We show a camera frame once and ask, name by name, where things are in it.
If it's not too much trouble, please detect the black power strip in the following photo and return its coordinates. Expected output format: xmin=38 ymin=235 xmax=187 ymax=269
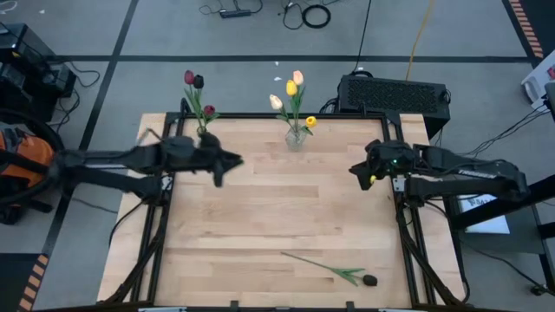
xmin=219 ymin=8 xmax=252 ymax=19

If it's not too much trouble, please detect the long black cable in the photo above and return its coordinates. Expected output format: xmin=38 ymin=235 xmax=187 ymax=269
xmin=351 ymin=0 xmax=373 ymax=74

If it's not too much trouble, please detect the black perforated computer case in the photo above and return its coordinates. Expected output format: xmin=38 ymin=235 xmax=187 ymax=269
xmin=336 ymin=73 xmax=452 ymax=140

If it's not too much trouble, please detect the small black equipment box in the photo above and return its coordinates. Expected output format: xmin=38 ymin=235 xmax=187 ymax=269
xmin=41 ymin=63 xmax=78 ymax=99

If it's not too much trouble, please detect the peach artificial tulip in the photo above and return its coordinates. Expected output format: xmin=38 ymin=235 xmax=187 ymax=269
xmin=291 ymin=69 xmax=307 ymax=131

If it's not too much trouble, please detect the yellow cable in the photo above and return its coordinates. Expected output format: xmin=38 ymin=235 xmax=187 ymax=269
xmin=405 ymin=0 xmax=436 ymax=81

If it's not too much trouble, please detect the black floor cable with plug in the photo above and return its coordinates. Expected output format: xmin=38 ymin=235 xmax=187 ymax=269
xmin=470 ymin=249 xmax=550 ymax=298

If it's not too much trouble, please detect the dark red artificial tulip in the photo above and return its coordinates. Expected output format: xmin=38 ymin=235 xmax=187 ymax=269
xmin=182 ymin=69 xmax=205 ymax=131
xmin=199 ymin=104 xmax=220 ymax=131

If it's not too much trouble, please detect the black metal cart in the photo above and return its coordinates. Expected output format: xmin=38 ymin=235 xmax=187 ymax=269
xmin=446 ymin=172 xmax=555 ymax=296

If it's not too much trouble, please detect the black equipment case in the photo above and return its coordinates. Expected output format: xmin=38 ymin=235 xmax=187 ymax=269
xmin=0 ymin=23 xmax=57 ymax=118

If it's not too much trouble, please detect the white printed paper sheet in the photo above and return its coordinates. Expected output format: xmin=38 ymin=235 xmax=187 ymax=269
xmin=454 ymin=192 xmax=512 ymax=235

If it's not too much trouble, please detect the yellow artificial tulip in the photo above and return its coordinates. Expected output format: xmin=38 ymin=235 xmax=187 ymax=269
xmin=285 ymin=79 xmax=301 ymax=131
xmin=298 ymin=115 xmax=318 ymax=136

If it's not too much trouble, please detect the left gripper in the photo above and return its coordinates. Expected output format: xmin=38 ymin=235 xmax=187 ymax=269
xmin=160 ymin=132 xmax=245 ymax=188

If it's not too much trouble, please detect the coiled black cable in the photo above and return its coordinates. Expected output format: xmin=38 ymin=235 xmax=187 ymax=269
xmin=301 ymin=3 xmax=333 ymax=29

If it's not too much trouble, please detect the white device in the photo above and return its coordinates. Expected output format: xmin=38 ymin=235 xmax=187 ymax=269
xmin=519 ymin=60 xmax=555 ymax=109

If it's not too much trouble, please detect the orange shop vacuum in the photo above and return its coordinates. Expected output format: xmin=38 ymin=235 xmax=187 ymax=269
xmin=0 ymin=120 xmax=57 ymax=192

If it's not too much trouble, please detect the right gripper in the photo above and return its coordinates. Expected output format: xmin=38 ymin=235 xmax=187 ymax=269
xmin=348 ymin=138 xmax=417 ymax=192

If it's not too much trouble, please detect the orange vacuum cleaner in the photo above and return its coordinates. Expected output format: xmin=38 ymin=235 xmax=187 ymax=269
xmin=0 ymin=107 xmax=69 ymax=207

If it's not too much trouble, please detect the black cable bundle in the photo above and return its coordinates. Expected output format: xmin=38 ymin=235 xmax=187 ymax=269
xmin=466 ymin=106 xmax=554 ymax=157

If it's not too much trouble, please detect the cream artificial tulip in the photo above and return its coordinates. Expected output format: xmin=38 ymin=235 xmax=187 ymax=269
xmin=268 ymin=94 xmax=298 ymax=132

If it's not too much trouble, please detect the black artificial tulip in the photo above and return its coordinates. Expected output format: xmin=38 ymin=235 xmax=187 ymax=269
xmin=193 ymin=74 xmax=207 ymax=131
xmin=280 ymin=251 xmax=379 ymax=288

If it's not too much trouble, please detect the clear glass vase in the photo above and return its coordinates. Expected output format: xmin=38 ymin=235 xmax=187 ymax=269
xmin=284 ymin=125 xmax=308 ymax=153

